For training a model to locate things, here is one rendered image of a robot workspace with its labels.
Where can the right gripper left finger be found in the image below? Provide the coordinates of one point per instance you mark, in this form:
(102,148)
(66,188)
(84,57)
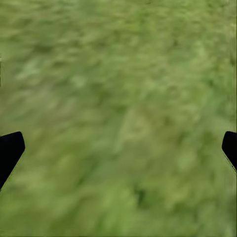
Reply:
(12,147)

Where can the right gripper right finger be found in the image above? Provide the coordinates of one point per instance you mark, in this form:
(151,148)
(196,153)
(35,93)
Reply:
(229,146)

